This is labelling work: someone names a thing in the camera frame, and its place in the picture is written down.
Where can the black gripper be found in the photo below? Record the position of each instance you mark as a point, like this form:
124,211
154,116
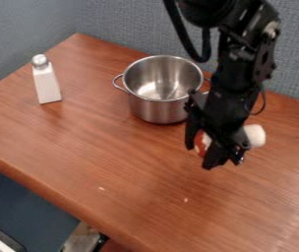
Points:
219,117

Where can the red and white toy mushroom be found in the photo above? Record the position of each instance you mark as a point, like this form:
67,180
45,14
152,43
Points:
254,131

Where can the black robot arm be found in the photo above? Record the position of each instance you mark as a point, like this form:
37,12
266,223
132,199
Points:
248,31

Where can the white salt shaker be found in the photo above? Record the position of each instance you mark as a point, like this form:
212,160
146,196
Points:
45,80

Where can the metal table leg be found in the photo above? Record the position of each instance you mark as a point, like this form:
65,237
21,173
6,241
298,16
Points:
85,239

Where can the metal pot with handles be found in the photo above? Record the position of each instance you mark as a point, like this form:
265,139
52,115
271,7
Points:
156,82

